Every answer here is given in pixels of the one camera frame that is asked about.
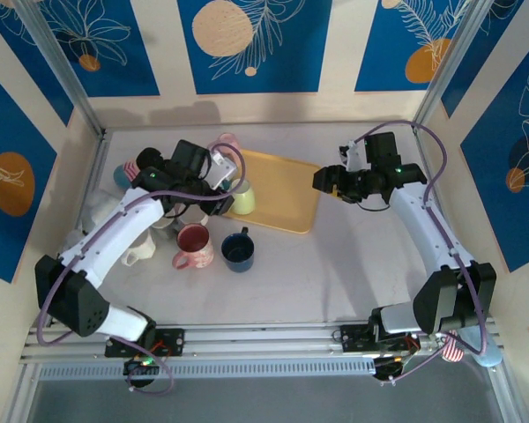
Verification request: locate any light green mug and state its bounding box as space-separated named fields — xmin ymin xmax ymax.
xmin=228 ymin=179 xmax=256 ymax=217

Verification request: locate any pale pink tall mug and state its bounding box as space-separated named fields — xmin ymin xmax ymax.
xmin=180 ymin=207 xmax=208 ymax=226

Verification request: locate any pink patterned mug red interior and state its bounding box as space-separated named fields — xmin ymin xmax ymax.
xmin=171 ymin=223 xmax=215 ymax=271

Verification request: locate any navy blue mug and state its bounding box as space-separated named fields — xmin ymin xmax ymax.
xmin=220 ymin=226 xmax=256 ymax=273

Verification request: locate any grey mug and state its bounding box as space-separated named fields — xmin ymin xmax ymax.
xmin=152 ymin=215 xmax=178 ymax=241

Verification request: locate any pale pink wide mug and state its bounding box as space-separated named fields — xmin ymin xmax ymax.
xmin=122 ymin=228 xmax=156 ymax=266

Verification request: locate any yellow plastic tray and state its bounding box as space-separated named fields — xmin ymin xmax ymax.
xmin=220 ymin=148 xmax=322 ymax=234

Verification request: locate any doll with black hair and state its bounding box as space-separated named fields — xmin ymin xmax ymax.
xmin=113 ymin=148 xmax=164 ymax=189

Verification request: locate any white plush toy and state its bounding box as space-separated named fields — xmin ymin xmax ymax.
xmin=61 ymin=189 xmax=121 ymax=255

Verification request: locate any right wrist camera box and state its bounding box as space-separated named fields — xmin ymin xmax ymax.
xmin=339 ymin=140 xmax=367 ymax=171

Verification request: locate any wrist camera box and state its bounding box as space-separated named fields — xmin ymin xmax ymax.
xmin=339 ymin=140 xmax=367 ymax=171
xmin=209 ymin=152 xmax=239 ymax=189

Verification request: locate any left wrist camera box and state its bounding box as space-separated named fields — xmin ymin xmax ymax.
xmin=209 ymin=152 xmax=239 ymax=189

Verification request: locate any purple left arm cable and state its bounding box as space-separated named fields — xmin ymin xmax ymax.
xmin=37 ymin=141 xmax=248 ymax=396

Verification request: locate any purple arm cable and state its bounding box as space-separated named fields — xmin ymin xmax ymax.
xmin=37 ymin=141 xmax=248 ymax=396
xmin=354 ymin=121 xmax=488 ymax=388

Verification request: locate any aluminium side rail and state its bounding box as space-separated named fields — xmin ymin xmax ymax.
xmin=43 ymin=130 xmax=112 ymax=328
xmin=413 ymin=125 xmax=502 ymax=336

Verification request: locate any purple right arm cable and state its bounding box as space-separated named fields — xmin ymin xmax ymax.
xmin=354 ymin=121 xmax=488 ymax=388

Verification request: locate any aluminium frame post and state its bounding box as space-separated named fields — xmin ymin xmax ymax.
xmin=12 ymin=0 xmax=107 ymax=138
xmin=413 ymin=0 xmax=525 ymax=132

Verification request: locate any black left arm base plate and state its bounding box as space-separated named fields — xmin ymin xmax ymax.
xmin=104 ymin=328 xmax=186 ymax=358

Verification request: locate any aluminium mounting rail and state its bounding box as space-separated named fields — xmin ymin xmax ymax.
xmin=19 ymin=323 xmax=503 ymax=366

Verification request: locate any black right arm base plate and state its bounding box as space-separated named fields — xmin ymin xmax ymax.
xmin=339 ymin=324 xmax=420 ymax=353

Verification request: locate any grey slotted cable duct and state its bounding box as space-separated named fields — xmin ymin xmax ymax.
xmin=38 ymin=361 xmax=376 ymax=382

